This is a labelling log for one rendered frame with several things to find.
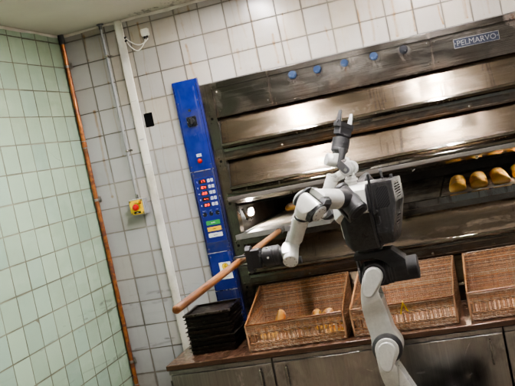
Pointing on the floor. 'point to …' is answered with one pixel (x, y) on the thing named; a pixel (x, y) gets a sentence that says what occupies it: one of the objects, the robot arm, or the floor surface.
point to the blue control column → (189, 98)
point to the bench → (365, 360)
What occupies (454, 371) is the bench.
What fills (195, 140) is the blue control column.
